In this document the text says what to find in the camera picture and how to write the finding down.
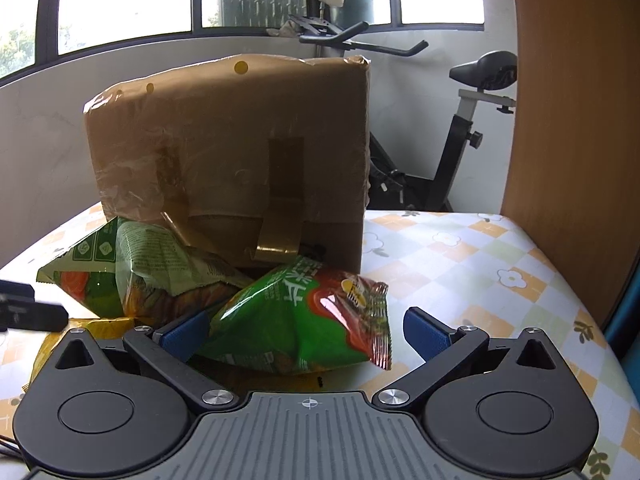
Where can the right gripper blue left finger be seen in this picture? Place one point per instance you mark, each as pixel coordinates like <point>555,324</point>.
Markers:
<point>163,353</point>

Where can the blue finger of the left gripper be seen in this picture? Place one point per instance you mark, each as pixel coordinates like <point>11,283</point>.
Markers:
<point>20,311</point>

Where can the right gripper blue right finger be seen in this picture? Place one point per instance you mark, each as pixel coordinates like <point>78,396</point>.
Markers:
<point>448,354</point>

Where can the yellow chip bag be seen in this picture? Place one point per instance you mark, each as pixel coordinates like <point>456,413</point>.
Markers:
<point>98,328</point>

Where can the light green snack bag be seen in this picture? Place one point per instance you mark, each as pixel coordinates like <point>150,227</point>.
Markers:
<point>129,269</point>

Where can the green red chip bag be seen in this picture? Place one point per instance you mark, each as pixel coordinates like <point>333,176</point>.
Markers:
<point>303,317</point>

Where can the floral patterned bed sheet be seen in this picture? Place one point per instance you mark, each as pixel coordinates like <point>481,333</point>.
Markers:
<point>483,270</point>

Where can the black exercise bike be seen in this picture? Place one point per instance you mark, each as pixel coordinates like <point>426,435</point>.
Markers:
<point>441,117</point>

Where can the brown cardboard box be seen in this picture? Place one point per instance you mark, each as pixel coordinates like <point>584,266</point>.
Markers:
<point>256,158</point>

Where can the wooden headboard panel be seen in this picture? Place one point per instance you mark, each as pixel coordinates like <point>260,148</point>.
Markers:
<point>573,181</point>

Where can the black window frame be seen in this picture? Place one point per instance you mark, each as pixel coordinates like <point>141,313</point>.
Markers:
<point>40,33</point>

